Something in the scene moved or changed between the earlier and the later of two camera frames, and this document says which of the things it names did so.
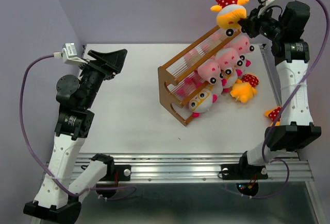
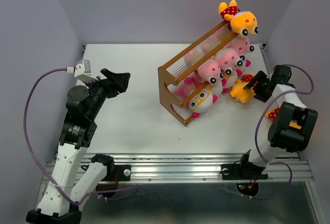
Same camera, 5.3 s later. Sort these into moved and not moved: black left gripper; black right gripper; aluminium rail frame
Moved: black right gripper; black left gripper
Not moved: aluminium rail frame
